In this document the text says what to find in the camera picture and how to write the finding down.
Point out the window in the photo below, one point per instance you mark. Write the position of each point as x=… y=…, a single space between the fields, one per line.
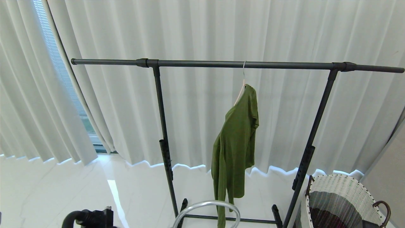
x=63 y=72

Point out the green long-sleeved shirt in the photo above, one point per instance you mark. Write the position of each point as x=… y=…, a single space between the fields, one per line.
x=235 y=148

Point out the white laundry basket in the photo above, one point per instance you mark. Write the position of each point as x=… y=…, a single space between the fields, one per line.
x=341 y=186

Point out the black clothes rack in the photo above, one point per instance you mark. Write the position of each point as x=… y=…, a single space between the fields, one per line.
x=221 y=64

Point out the white curtain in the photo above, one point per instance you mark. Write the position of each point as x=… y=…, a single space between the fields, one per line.
x=196 y=31
x=25 y=95

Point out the pink clothes hanger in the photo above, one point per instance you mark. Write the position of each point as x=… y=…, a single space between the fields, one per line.
x=243 y=74
x=202 y=204

